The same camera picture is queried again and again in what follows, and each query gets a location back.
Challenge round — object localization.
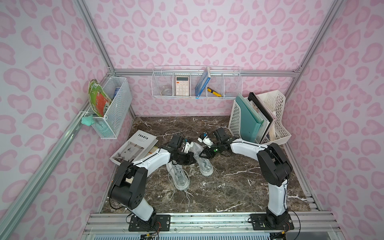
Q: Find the green red snack bag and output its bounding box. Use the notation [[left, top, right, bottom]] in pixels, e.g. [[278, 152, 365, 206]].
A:
[[88, 79, 112, 117]]

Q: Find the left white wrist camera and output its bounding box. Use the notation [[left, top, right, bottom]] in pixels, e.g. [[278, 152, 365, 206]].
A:
[[183, 142, 193, 154]]

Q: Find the black clipboard folder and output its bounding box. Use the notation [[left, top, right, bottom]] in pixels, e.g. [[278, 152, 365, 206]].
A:
[[248, 93, 276, 144]]

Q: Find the teal folder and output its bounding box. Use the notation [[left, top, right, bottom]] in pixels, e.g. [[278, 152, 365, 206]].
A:
[[236, 95, 264, 143]]

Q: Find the blue book in shelf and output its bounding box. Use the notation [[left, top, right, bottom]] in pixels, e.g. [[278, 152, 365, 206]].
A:
[[195, 67, 211, 98]]

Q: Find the yellow black utility knife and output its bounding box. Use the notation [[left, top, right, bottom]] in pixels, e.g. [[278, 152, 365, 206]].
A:
[[207, 88, 222, 98]]

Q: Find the white pink calculator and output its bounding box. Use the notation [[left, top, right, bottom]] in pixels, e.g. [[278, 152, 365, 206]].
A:
[[175, 76, 190, 97]]

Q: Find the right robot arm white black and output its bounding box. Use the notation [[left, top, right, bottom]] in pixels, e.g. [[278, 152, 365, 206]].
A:
[[198, 128, 293, 217]]

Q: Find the white plastic file organizer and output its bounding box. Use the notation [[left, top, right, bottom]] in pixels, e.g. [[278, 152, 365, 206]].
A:
[[228, 90, 291, 145]]

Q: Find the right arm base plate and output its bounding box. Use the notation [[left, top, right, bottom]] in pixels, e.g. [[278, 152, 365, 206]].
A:
[[248, 212, 295, 232]]

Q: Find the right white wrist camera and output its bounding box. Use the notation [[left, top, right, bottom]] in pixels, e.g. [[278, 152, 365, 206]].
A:
[[198, 132, 214, 148]]

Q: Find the mint green hook clip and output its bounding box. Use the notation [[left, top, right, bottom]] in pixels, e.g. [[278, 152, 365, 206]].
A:
[[81, 116, 95, 127]]

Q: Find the white wire wall shelf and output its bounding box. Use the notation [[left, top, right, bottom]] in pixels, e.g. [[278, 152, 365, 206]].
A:
[[151, 65, 243, 99]]

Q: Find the grey knit sneaker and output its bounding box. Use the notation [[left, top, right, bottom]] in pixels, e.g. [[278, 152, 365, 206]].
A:
[[190, 142, 214, 177], [166, 163, 190, 191]]

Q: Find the clear glass bowl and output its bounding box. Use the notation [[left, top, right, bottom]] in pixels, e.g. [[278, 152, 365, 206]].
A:
[[161, 86, 173, 97]]

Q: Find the white wire side basket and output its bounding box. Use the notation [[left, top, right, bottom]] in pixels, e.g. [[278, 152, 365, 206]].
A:
[[91, 77, 133, 139]]

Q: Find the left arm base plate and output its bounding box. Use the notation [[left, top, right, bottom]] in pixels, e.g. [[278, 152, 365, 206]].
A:
[[128, 214, 171, 232]]

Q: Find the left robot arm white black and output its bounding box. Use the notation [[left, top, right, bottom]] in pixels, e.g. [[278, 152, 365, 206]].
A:
[[108, 135, 196, 225]]

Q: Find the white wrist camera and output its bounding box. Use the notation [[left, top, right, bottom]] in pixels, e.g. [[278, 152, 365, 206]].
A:
[[183, 142, 193, 154], [198, 132, 214, 148]]

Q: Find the white hardcover book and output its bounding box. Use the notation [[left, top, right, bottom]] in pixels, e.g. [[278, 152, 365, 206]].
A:
[[110, 130, 158, 166]]

